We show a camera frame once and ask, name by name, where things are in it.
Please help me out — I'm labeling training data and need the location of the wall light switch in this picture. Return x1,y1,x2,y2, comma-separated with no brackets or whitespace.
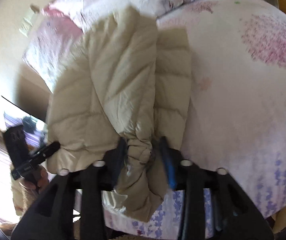
19,4,40,37

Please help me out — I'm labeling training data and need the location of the pink floral pillow left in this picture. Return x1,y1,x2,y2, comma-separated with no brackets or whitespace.
22,7,83,92

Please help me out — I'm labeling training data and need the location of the beige puffer jacket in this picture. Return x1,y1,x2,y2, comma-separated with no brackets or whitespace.
46,7,192,222

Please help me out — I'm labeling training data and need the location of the person left hand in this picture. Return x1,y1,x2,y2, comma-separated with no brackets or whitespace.
18,165,51,193

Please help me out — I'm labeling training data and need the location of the pink floral bed sheet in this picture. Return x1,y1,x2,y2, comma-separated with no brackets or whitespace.
100,0,286,239

